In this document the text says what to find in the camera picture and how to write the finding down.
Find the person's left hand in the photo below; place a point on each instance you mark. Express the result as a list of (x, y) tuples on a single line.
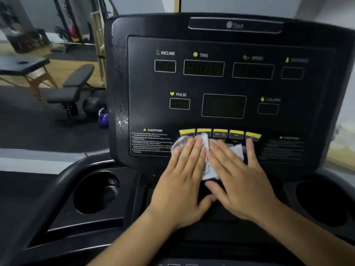
[(177, 196)]

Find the person's right hand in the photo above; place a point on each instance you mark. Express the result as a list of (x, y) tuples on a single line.
[(246, 191)]

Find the white wet wipe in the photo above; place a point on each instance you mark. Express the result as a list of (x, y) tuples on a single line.
[(177, 144)]

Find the black treadmill console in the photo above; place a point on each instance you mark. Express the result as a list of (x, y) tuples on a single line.
[(55, 218), (305, 116)]

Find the light wooden corner shelf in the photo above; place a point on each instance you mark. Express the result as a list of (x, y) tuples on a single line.
[(342, 162)]

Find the purple kettlebell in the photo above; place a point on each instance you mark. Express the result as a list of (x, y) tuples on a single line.
[(103, 120)]

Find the black medicine ball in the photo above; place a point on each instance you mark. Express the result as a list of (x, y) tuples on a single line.
[(93, 106)]

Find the black weight bench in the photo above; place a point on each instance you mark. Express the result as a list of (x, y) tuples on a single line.
[(80, 76)]

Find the red weight plates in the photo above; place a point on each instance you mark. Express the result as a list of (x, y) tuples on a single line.
[(72, 31)]

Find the black massage table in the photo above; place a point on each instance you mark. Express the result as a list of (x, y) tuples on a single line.
[(16, 65)]

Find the black power rack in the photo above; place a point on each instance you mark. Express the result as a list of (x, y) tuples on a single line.
[(59, 16)]

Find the low black storage rack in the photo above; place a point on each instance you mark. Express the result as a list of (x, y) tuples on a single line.
[(25, 41)]

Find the wooden ladder frame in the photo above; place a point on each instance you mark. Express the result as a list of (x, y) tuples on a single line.
[(98, 38)]

